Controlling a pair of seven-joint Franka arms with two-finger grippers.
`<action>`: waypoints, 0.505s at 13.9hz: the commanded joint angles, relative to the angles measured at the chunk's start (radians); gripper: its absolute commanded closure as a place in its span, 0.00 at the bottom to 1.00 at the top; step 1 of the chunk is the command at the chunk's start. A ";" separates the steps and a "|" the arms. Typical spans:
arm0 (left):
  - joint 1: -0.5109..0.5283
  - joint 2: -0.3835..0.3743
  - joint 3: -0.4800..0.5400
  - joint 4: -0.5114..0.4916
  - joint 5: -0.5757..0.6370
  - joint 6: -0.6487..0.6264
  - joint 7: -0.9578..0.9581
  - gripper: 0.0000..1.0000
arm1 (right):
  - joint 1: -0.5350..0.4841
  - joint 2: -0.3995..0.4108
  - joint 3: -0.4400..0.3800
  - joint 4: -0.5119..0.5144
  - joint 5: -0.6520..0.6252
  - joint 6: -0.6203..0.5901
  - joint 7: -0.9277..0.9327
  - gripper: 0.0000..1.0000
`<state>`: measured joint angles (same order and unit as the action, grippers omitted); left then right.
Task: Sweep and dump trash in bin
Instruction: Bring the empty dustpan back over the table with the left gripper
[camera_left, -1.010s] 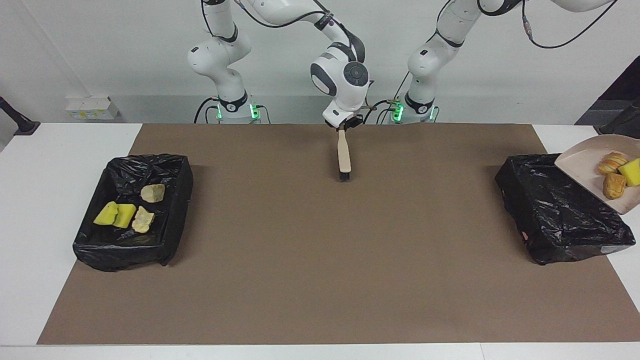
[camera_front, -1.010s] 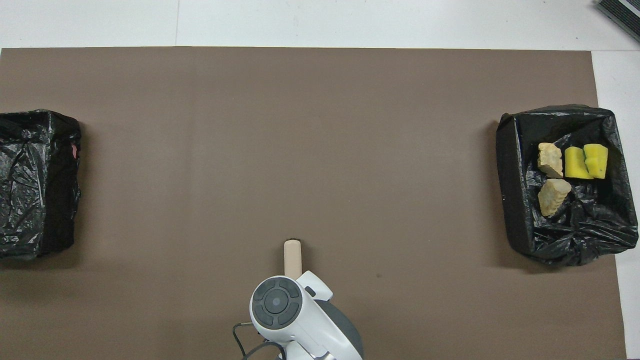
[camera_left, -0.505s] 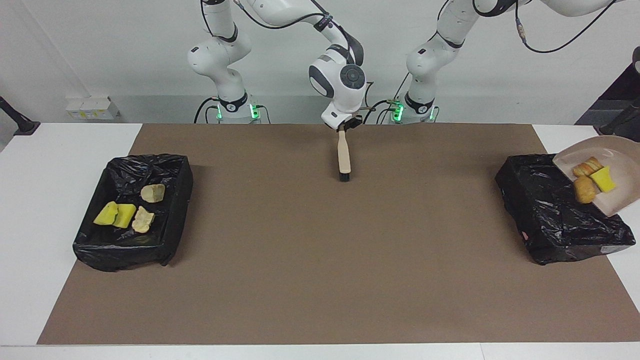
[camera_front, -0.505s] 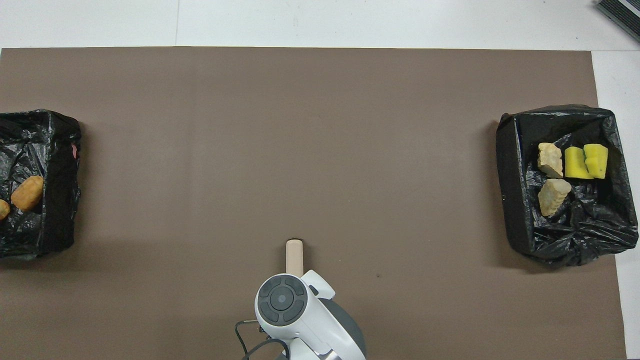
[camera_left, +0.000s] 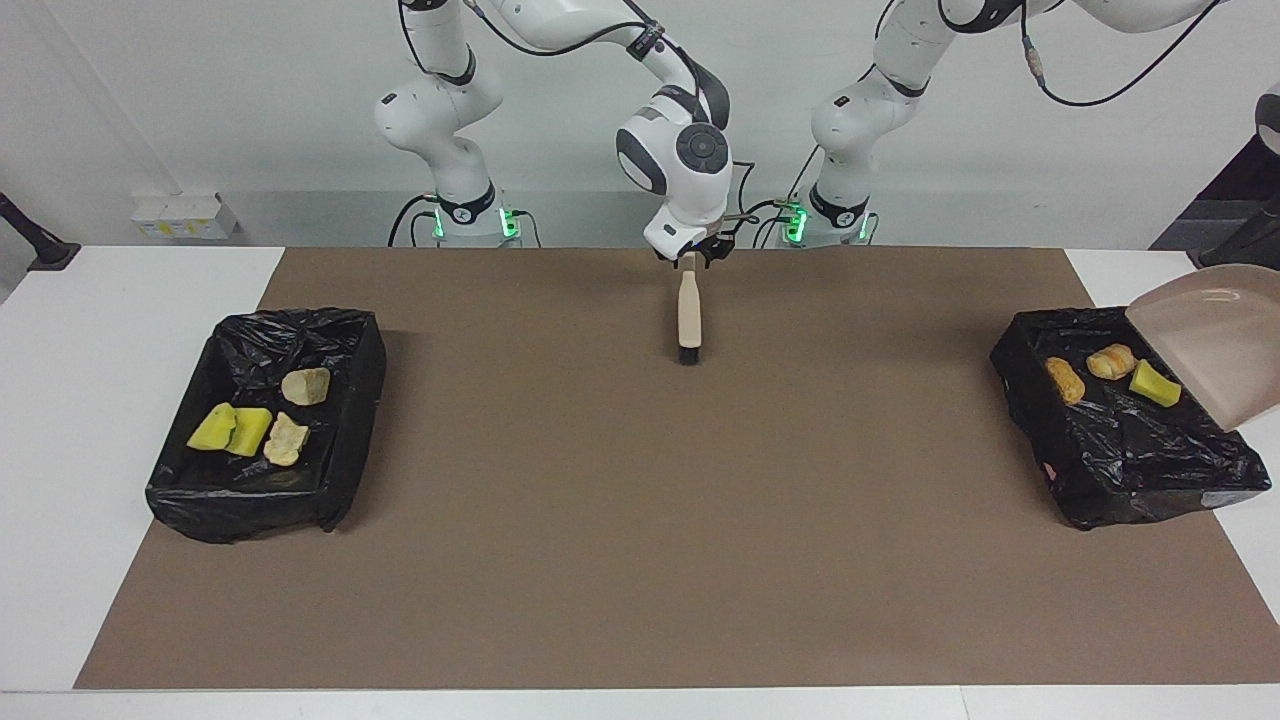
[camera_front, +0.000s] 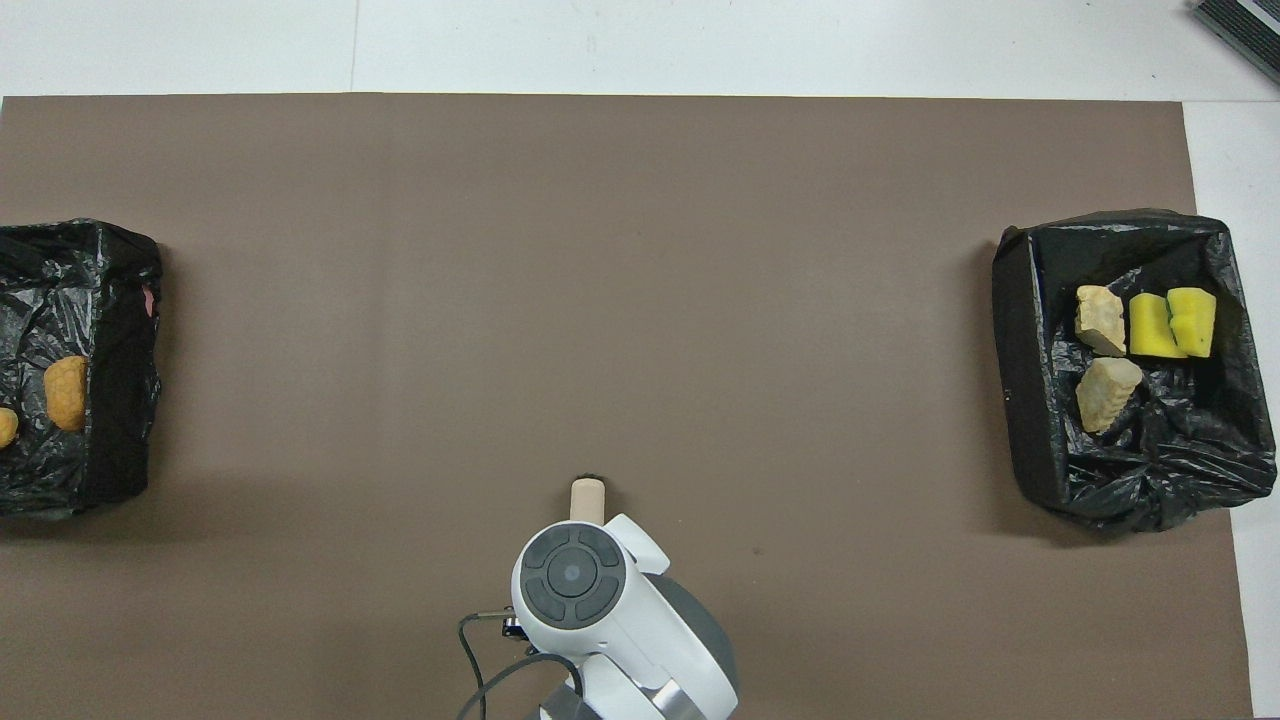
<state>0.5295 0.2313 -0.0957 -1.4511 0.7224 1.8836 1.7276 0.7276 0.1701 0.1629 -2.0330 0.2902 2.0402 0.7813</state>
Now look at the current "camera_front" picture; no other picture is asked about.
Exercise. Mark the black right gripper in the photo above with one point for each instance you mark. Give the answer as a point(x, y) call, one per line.
point(513, 628)

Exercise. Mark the beige hand brush black bristles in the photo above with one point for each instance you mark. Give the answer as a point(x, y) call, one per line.
point(588, 498)

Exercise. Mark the round brown bread roll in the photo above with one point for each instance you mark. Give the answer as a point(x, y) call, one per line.
point(67, 392)

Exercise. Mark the striped croissant piece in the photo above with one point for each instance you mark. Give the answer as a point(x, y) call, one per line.
point(5, 427)

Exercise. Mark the orange striped croissant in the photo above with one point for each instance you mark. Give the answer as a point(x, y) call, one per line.
point(1105, 393)

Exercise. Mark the pale bread chunk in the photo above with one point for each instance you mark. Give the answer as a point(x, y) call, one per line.
point(1100, 320)

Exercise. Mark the yellow green scouring sponge piece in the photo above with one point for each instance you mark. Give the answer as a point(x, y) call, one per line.
point(1192, 320)

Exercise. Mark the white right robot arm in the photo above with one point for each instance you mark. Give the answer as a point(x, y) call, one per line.
point(620, 620)

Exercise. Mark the black bag lined bin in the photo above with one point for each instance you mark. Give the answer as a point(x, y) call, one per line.
point(100, 300)
point(1180, 460)

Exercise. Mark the brown table mat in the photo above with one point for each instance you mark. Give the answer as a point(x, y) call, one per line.
point(500, 300)

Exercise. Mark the dark ribbed panel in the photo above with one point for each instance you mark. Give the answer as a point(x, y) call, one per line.
point(1250, 25)

